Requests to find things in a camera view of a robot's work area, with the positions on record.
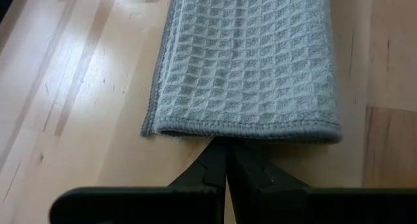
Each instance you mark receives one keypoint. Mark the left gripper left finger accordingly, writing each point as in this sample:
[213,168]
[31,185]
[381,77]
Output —
[195,201]

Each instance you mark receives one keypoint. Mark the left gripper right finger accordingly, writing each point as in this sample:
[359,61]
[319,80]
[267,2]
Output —
[293,204]

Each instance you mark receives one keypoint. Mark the grey microfiber towel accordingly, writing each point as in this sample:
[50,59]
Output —
[244,71]

